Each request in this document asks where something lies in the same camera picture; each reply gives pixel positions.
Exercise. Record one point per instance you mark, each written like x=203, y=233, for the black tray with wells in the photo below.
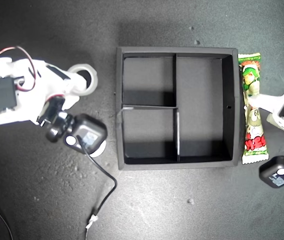
x=199, y=100

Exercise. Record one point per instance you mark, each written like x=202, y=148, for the white tape roll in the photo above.
x=94, y=80
x=101, y=151

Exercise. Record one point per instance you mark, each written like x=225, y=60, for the black camera box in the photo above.
x=273, y=172
x=89, y=127

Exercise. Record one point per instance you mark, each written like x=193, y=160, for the green printed snack bar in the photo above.
x=253, y=75

